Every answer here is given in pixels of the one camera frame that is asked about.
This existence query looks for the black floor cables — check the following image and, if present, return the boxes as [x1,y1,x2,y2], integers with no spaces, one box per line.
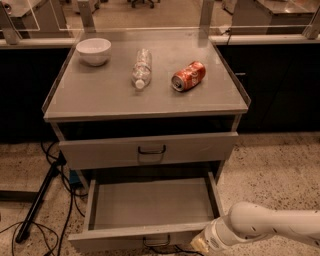
[0,139,88,256]

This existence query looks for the white ceramic bowl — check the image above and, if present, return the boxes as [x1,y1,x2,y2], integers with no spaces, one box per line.
[76,38,112,66]

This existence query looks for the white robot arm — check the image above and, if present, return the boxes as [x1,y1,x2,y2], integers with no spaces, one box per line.
[191,202,320,256]

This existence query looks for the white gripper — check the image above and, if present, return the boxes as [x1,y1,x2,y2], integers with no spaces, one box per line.
[191,215,262,256]

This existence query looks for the black floor stand bar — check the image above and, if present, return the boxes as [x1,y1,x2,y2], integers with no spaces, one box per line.
[15,152,66,243]

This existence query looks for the grey drawer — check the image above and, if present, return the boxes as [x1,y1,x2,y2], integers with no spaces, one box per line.
[59,132,238,170]
[69,171,222,252]

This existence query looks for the orange soda can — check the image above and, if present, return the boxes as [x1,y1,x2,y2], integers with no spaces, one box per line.
[171,61,206,92]

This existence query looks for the grey drawer cabinet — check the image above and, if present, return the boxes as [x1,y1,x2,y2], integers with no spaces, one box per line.
[41,29,252,188]

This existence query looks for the blue box under cabinet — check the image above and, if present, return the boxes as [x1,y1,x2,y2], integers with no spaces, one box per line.
[69,170,82,186]

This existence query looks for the grey top drawer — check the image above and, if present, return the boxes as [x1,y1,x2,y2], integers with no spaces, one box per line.
[59,132,238,170]

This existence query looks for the clear plastic water bottle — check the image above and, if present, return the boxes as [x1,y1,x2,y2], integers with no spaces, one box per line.
[132,49,152,90]

